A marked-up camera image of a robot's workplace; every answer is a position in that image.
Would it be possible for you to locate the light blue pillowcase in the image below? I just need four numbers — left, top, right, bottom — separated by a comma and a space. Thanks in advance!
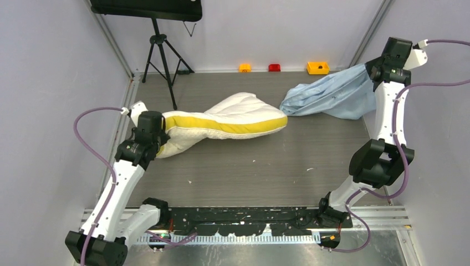
279, 64, 376, 120

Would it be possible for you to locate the white pillow with yellow trim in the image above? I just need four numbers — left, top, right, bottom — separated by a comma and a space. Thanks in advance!
156, 92, 288, 158

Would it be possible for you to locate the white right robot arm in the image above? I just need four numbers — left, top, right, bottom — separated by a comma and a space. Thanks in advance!
315, 37, 427, 228

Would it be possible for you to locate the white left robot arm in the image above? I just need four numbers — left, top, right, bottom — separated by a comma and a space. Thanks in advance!
65, 111, 171, 265

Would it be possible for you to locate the yellow open box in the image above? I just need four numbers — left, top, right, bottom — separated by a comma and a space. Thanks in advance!
306, 62, 330, 75

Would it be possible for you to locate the black tripod stand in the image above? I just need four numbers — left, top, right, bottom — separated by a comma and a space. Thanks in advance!
141, 18, 195, 110

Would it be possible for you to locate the small orange block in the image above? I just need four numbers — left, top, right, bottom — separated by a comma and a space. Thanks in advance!
238, 64, 252, 73

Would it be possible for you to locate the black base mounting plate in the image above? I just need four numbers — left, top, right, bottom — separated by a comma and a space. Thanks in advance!
151, 207, 353, 237

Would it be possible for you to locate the small red block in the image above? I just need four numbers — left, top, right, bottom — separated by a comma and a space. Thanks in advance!
268, 64, 282, 72

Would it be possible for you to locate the black panel on tripod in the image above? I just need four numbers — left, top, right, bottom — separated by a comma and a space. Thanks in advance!
90, 0, 203, 22

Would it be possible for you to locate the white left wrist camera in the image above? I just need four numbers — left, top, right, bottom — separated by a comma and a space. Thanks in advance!
120, 101, 148, 126

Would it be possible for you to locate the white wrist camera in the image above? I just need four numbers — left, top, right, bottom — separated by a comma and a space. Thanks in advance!
120, 101, 148, 126
403, 39, 428, 70

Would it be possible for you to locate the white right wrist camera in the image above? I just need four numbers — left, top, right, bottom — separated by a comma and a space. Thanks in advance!
403, 39, 428, 70

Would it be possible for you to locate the aluminium rail at front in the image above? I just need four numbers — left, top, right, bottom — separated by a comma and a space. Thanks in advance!
78, 205, 409, 246

